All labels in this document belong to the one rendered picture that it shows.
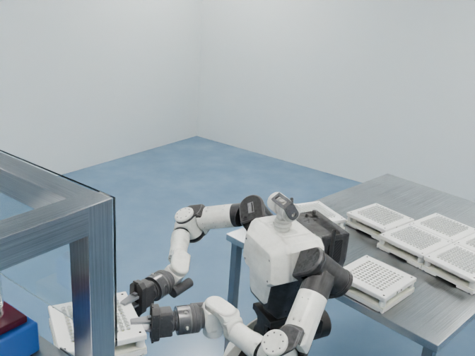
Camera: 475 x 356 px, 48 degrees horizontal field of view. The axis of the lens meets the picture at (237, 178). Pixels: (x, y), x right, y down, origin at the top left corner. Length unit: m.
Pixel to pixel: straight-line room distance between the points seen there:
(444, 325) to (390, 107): 3.86
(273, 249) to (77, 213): 0.88
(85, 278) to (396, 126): 5.00
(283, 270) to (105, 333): 0.74
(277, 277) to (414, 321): 0.67
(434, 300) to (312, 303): 0.87
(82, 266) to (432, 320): 1.51
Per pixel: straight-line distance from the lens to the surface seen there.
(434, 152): 5.77
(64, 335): 1.68
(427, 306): 2.33
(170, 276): 1.88
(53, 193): 1.09
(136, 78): 6.30
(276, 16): 6.38
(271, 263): 1.74
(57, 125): 5.71
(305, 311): 1.60
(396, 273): 2.36
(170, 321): 1.69
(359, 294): 2.24
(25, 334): 1.23
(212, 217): 2.05
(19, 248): 0.96
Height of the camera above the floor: 2.06
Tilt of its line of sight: 21 degrees down
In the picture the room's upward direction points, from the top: 4 degrees clockwise
